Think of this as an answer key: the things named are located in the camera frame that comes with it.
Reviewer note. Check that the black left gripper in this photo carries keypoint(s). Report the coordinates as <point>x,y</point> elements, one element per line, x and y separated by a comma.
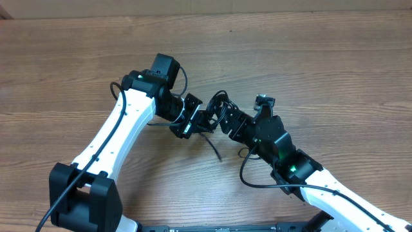
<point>193,124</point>

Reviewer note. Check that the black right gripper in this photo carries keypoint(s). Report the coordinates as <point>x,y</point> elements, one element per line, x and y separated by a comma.
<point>239,124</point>

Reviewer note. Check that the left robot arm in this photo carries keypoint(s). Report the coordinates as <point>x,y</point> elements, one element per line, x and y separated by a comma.
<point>84,194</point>

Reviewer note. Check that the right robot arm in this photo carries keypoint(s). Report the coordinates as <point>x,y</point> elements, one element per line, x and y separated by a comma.
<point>297,173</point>

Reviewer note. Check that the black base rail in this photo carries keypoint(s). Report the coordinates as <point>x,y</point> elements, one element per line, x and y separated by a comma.
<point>278,227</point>

